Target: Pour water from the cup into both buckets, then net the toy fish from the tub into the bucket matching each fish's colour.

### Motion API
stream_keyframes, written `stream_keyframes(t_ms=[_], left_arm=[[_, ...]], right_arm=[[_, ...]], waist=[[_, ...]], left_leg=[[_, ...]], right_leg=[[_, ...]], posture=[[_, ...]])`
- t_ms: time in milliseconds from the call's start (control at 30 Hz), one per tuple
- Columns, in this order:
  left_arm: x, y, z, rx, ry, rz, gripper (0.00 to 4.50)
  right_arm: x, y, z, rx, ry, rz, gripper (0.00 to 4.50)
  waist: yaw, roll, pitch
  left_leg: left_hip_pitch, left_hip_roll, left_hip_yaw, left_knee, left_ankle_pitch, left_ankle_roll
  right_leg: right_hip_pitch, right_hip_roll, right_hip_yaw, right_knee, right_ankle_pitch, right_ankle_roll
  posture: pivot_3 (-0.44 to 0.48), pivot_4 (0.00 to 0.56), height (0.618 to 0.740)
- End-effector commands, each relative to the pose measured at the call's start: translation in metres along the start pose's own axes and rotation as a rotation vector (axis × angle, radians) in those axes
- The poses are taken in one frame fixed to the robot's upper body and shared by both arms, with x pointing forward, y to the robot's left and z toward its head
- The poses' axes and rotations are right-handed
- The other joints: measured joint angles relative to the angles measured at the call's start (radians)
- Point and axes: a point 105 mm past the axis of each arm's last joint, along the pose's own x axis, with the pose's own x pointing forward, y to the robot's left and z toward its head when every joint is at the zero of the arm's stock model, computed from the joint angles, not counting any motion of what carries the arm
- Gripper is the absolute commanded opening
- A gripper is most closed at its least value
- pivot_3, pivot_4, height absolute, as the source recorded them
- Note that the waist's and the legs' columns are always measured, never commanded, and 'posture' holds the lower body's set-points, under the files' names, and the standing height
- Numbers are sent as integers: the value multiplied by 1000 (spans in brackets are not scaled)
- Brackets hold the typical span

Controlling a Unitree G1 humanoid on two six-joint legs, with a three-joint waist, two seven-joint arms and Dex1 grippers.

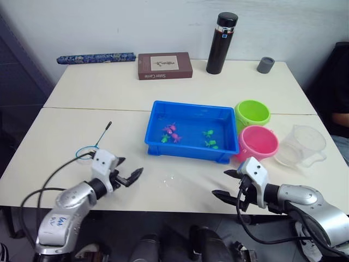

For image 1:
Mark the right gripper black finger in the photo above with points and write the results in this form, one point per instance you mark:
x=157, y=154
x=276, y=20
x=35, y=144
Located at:
x=231, y=173
x=224, y=196

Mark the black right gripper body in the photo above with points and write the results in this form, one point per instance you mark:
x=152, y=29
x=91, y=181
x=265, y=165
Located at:
x=248, y=195

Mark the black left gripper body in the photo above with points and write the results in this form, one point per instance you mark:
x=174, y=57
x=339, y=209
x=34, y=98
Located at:
x=116, y=180

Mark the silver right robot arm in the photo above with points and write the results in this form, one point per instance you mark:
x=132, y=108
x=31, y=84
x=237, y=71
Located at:
x=321, y=210

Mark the person's bare forearm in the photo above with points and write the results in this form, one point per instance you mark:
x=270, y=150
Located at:
x=340, y=117

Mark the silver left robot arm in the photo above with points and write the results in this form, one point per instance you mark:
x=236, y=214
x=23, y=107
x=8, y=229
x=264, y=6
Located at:
x=68, y=203

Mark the spilled water drops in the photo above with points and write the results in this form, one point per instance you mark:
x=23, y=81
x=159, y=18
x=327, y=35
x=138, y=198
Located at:
x=169, y=180

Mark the green toy fish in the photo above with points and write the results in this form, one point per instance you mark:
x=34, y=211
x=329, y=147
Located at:
x=165, y=139
x=212, y=144
x=209, y=133

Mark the pink plastic bucket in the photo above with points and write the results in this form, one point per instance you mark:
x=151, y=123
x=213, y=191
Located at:
x=259, y=142

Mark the pink toy fish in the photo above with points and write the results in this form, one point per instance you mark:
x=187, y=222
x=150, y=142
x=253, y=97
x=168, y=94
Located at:
x=171, y=128
x=176, y=138

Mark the blue plastic tub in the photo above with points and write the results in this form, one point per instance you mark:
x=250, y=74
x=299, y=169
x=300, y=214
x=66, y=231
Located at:
x=163, y=110

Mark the green plastic bucket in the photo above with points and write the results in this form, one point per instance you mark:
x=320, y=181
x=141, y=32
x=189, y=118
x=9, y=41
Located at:
x=253, y=112

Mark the clear plastic measuring cup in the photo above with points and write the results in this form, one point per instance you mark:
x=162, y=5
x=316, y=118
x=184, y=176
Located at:
x=300, y=144

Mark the small grey cup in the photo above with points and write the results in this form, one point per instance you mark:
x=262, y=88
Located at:
x=265, y=66

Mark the dark rounded robot shape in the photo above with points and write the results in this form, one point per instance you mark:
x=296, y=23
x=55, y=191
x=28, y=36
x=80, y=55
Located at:
x=210, y=244
x=144, y=249

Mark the white shoe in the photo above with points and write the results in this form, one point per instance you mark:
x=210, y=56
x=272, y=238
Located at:
x=308, y=243

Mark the brown book box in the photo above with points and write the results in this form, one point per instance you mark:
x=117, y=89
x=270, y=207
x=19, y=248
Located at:
x=163, y=66

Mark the blue patterned folded umbrella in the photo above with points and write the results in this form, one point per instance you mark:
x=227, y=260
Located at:
x=95, y=58

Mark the black thermos flask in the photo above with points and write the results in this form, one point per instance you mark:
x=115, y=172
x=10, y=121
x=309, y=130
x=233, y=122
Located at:
x=218, y=49

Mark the person in black shirt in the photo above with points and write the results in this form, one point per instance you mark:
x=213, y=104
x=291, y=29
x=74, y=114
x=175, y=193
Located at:
x=332, y=82

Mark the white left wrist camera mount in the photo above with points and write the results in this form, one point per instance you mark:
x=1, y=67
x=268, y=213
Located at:
x=102, y=163

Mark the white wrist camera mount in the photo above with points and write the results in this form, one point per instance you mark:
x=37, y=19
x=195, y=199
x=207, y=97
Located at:
x=255, y=169
x=102, y=163

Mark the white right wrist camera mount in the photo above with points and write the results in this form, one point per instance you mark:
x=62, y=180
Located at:
x=255, y=169

